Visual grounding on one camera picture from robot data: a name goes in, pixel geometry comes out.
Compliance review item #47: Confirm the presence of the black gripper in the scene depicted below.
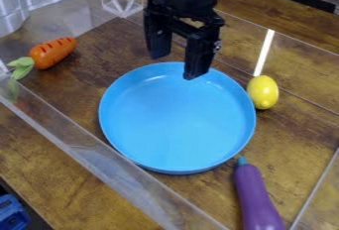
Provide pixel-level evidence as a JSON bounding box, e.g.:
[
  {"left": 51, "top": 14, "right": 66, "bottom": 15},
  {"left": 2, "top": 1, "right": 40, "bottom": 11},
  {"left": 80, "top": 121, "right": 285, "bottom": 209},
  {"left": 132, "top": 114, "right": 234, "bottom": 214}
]
[{"left": 143, "top": 0, "right": 226, "bottom": 80}]

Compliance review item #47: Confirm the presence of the orange toy carrot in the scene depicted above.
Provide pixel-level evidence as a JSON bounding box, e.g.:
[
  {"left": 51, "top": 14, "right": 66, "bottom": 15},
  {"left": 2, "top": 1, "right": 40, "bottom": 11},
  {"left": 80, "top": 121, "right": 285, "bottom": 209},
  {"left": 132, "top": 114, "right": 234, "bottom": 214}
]
[{"left": 8, "top": 37, "right": 78, "bottom": 80}]

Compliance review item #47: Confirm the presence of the yellow toy lemon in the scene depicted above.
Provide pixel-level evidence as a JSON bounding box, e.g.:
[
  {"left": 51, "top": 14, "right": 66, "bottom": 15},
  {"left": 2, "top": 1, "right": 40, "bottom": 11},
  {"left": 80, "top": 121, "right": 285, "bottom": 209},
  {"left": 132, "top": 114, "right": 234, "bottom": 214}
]
[{"left": 247, "top": 75, "right": 279, "bottom": 110}]

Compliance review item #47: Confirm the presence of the blue round plate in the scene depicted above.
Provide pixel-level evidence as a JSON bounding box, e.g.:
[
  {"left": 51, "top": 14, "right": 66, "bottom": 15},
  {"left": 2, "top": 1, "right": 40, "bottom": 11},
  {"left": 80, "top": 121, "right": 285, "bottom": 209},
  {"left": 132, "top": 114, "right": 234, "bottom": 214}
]
[{"left": 98, "top": 61, "right": 256, "bottom": 174}]

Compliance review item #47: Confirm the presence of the purple toy eggplant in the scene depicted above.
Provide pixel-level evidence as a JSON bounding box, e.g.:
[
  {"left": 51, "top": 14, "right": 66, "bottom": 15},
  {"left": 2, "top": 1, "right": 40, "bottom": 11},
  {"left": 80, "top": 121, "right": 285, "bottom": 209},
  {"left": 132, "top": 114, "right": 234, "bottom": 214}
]
[{"left": 235, "top": 157, "right": 286, "bottom": 230}]

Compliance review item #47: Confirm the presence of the blue plastic box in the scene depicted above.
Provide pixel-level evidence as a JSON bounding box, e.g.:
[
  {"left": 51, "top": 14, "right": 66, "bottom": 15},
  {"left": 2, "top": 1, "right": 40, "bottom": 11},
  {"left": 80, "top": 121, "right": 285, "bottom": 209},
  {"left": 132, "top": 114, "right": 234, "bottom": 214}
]
[{"left": 0, "top": 194, "right": 31, "bottom": 230}]

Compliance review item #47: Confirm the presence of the clear acrylic enclosure wall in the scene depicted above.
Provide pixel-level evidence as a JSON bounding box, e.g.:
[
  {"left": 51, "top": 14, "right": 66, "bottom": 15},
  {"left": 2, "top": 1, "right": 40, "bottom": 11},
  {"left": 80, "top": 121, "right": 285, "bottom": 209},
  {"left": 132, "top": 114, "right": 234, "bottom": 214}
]
[{"left": 0, "top": 61, "right": 230, "bottom": 230}]

